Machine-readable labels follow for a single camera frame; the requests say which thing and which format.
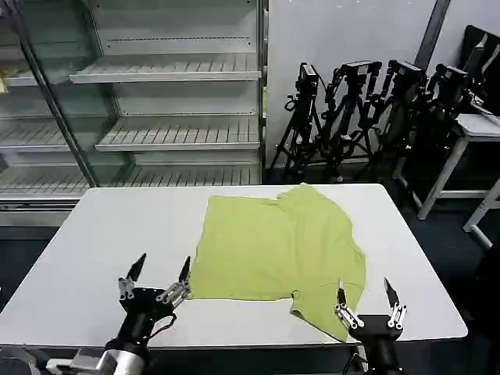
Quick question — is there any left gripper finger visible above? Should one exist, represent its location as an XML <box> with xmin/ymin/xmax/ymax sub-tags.
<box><xmin>118</xmin><ymin>253</ymin><xmax>148</xmax><ymax>301</ymax></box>
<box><xmin>155</xmin><ymin>256</ymin><xmax>192</xmax><ymax>309</ymax></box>

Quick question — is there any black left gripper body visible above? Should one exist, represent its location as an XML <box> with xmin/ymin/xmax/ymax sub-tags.
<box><xmin>116</xmin><ymin>287</ymin><xmax>177</xmax><ymax>348</ymax></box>

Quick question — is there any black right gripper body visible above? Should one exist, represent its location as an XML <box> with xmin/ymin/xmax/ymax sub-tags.
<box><xmin>348</xmin><ymin>314</ymin><xmax>402</xmax><ymax>375</ymax></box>

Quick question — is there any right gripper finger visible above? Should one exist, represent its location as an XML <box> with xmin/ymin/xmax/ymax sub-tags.
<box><xmin>384</xmin><ymin>277</ymin><xmax>409</xmax><ymax>330</ymax></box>
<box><xmin>334</xmin><ymin>277</ymin><xmax>365</xmax><ymax>331</ymax></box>

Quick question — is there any green shirt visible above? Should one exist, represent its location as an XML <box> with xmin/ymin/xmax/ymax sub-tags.
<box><xmin>190</xmin><ymin>184</ymin><xmax>368</xmax><ymax>344</ymax></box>

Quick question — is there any white folding table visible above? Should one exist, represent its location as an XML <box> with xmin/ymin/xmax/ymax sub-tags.
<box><xmin>0</xmin><ymin>183</ymin><xmax>470</xmax><ymax>351</ymax></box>

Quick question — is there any white open shelf rack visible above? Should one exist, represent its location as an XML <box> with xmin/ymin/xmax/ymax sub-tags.
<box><xmin>69</xmin><ymin>0</ymin><xmax>270</xmax><ymax>188</ymax></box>

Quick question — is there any glass-sided shelf rack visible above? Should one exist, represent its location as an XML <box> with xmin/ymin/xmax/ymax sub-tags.
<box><xmin>0</xmin><ymin>0</ymin><xmax>98</xmax><ymax>228</ymax></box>

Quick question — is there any small white side table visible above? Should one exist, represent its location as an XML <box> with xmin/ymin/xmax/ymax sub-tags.
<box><xmin>392</xmin><ymin>112</ymin><xmax>500</xmax><ymax>248</ymax></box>

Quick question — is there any black monitor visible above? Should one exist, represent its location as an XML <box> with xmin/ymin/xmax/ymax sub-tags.
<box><xmin>462</xmin><ymin>24</ymin><xmax>500</xmax><ymax>116</ymax></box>

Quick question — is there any red and black wrist cable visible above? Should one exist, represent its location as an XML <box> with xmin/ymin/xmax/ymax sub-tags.
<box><xmin>149</xmin><ymin>311</ymin><xmax>177</xmax><ymax>338</ymax></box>

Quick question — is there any black camera tripod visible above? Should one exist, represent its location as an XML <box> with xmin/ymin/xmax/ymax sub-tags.
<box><xmin>412</xmin><ymin>63</ymin><xmax>470</xmax><ymax>198</ymax></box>
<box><xmin>320</xmin><ymin>59</ymin><xmax>384</xmax><ymax>183</ymax></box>
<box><xmin>269</xmin><ymin>62</ymin><xmax>326</xmax><ymax>173</ymax></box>
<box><xmin>374</xmin><ymin>59</ymin><xmax>430</xmax><ymax>188</ymax></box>

